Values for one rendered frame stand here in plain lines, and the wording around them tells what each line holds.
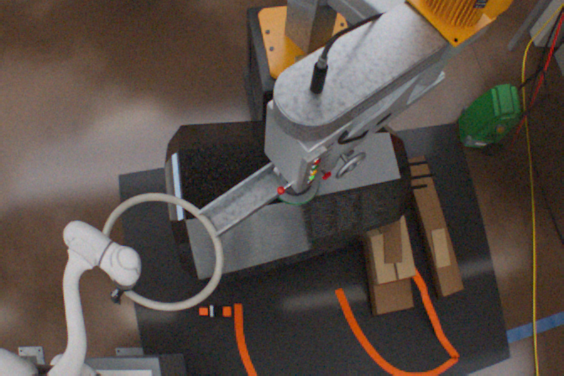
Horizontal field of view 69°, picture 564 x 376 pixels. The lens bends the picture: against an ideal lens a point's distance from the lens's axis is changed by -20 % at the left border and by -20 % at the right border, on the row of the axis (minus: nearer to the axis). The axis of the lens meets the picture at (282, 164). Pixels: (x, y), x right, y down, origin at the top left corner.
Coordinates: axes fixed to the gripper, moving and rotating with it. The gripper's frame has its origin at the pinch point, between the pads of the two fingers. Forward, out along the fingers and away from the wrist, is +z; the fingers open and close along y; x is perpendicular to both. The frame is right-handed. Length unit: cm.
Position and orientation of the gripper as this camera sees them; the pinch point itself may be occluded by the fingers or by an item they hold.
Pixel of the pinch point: (122, 295)
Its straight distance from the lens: 189.2
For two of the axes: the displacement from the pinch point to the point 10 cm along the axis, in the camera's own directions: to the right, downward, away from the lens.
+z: -3.4, 5.3, 7.8
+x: -7.7, -6.4, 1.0
